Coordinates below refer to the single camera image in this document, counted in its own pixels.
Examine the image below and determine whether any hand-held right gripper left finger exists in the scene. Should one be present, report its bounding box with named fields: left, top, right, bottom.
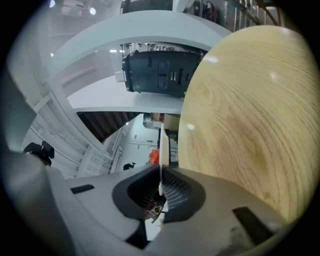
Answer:
left=47, top=165, right=161, bottom=256

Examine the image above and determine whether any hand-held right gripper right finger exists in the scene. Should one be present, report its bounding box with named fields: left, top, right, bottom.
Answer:
left=144, top=165, right=295, bottom=256

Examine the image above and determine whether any white plate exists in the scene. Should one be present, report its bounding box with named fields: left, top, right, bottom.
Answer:
left=146, top=122, right=167, bottom=241

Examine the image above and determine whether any round wooden table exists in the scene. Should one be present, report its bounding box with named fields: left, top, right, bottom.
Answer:
left=177, top=24, right=311, bottom=223

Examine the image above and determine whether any red plastic bag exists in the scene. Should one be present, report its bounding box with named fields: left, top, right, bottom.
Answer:
left=149, top=147, right=161, bottom=165

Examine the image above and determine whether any dark wooden staircase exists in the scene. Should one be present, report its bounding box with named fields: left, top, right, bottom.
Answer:
left=76, top=111, right=143, bottom=144

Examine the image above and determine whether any person's black cap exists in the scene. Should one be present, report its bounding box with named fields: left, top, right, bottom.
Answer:
left=23, top=142, right=52, bottom=167

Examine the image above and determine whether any black equipment case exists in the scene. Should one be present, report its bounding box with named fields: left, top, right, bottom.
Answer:
left=119, top=0, right=176, bottom=13
left=121, top=49, right=202, bottom=98

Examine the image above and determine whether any black head camera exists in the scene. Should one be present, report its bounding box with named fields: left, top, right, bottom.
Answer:
left=41, top=140, right=55, bottom=160

